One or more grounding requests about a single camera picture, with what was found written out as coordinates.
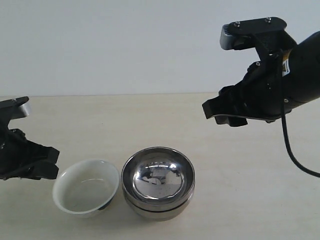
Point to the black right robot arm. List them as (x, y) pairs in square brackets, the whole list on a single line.
[(301, 71)]

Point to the white ceramic bowl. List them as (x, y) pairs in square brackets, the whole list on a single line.
[(86, 188)]

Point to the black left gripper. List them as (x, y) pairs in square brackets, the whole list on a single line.
[(22, 158)]

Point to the smooth steel bowl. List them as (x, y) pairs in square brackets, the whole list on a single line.
[(159, 213)]

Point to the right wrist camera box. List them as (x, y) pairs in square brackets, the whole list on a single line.
[(232, 34)]

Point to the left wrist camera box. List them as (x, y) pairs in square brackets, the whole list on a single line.
[(15, 108)]

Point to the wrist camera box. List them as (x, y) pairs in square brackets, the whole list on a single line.
[(15, 108), (232, 34)]

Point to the ribbed steel bowl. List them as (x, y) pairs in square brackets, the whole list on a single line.
[(158, 175)]

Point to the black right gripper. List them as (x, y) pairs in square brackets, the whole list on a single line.
[(258, 96)]

